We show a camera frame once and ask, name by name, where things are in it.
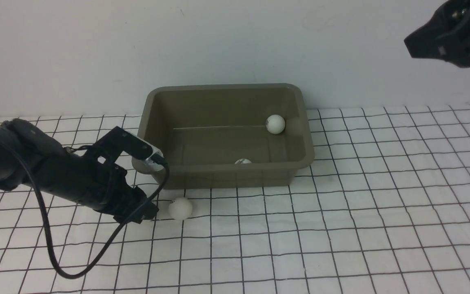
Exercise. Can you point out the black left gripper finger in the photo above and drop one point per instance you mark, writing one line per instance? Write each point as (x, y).
(133, 205)

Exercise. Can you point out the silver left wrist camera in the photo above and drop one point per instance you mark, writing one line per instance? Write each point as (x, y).
(119, 140)

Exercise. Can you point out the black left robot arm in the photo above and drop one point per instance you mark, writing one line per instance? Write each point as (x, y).
(30, 157)

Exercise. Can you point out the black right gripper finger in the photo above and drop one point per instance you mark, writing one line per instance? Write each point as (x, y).
(422, 43)

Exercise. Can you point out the olive green plastic bin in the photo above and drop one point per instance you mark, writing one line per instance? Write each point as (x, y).
(202, 130)

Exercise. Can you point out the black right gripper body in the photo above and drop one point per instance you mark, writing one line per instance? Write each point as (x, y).
(456, 41)

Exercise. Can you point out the white grid-pattern tablecloth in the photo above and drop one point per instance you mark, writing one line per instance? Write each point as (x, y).
(383, 209)

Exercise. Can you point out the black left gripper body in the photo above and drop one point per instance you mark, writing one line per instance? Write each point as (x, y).
(101, 187)

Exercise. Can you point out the white printed ball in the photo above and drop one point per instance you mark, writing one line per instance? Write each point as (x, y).
(275, 124)

